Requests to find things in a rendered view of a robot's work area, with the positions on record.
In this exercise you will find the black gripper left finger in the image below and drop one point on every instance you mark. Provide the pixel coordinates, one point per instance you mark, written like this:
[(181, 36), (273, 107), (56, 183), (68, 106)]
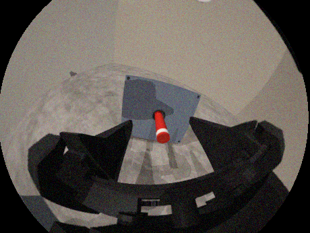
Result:
[(106, 149)]

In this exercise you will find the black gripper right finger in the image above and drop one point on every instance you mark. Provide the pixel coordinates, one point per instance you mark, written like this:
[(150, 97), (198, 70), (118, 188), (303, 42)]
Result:
[(217, 140)]

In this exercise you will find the red peg with white top band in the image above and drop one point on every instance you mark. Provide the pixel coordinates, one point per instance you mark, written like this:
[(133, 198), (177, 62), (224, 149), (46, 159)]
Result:
[(162, 133)]

